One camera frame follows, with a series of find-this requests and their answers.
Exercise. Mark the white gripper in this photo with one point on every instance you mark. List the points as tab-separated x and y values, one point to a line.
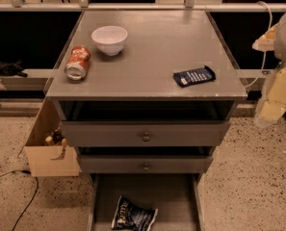
275	105

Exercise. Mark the blue chip bag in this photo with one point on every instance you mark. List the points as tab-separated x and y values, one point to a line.
129	216

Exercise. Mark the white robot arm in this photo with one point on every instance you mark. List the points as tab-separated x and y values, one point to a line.
280	45

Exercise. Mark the grey drawer cabinet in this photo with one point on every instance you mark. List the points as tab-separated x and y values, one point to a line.
159	44

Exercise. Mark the grey bottom drawer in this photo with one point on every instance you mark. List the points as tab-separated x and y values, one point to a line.
175	196

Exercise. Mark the grey drawer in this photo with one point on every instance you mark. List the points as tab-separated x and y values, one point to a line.
144	159
145	123
175	196

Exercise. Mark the grey middle drawer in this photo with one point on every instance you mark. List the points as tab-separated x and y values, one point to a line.
144	159

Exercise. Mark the grey top drawer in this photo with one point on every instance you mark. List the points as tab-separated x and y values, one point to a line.
145	123

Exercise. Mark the dark blue snack bar wrapper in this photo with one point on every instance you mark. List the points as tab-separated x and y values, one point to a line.
194	76

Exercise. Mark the white ceramic bowl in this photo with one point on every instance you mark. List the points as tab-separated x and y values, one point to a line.
110	40

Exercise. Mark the orange soda can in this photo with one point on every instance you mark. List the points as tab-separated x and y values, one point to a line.
77	65

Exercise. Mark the items in cardboard box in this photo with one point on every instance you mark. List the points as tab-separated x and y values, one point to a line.
57	138

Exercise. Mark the cardboard box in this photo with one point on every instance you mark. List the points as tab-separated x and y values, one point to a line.
42	158

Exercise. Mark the black object on ledge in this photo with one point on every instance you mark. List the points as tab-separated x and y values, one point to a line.
12	69

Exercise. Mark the metal rail frame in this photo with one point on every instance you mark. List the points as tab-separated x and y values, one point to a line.
79	5

